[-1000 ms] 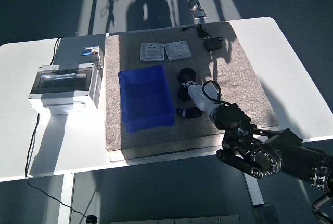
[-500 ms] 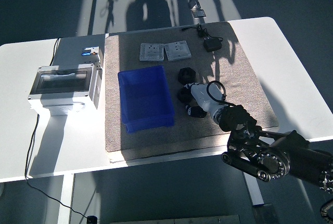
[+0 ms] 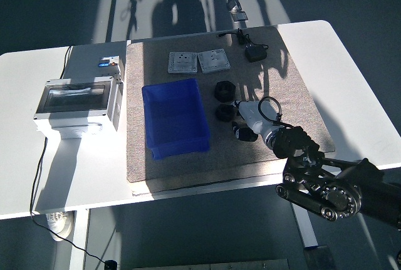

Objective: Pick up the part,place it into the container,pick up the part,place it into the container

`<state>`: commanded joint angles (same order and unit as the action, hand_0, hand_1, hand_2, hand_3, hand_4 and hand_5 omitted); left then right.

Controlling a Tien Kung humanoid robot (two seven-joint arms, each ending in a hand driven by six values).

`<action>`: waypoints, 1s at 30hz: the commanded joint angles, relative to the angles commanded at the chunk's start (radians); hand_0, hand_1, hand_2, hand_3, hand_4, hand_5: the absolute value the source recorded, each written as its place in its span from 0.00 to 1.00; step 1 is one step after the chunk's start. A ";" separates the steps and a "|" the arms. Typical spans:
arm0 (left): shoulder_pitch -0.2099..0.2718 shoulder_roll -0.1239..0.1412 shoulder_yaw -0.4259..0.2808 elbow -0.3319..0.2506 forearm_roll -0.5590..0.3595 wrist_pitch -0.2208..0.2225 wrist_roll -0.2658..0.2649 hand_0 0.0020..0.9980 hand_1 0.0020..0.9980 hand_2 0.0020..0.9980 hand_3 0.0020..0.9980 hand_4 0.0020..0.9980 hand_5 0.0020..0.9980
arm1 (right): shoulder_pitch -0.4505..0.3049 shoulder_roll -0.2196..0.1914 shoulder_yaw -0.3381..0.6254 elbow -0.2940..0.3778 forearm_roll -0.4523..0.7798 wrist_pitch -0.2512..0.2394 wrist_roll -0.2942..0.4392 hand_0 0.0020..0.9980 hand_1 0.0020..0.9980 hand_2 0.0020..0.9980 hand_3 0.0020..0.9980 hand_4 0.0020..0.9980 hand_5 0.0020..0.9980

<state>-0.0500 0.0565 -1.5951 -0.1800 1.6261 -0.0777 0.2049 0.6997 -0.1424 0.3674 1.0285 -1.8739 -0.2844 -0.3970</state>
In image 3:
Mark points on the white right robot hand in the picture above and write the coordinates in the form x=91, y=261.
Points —
x=250, y=113

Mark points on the blue plastic box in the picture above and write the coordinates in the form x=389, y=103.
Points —
x=181, y=148

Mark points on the white table leg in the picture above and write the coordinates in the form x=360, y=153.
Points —
x=78, y=245
x=306, y=232

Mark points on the person's white shoe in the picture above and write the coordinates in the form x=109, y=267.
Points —
x=59, y=224

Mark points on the grey table foot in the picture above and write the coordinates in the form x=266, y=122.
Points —
x=318, y=259

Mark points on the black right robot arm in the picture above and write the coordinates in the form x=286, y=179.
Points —
x=294, y=144

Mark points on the small breaker with blue label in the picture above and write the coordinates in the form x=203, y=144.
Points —
x=109, y=60

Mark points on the black hexagonal nut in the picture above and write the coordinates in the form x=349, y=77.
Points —
x=224, y=91
x=225, y=113

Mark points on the white socket panel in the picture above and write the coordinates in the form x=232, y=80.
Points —
x=182, y=63
x=214, y=61

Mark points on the black floor plug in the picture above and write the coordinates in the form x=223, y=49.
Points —
x=110, y=264

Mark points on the grey-brown mat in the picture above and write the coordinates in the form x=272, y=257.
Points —
x=188, y=173

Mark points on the white enclosure with clear lid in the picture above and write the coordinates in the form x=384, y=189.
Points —
x=75, y=115

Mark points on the shiny metal floor fixture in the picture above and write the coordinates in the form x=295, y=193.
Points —
x=238, y=16

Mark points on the black power adapter plug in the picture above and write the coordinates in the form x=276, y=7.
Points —
x=255, y=54

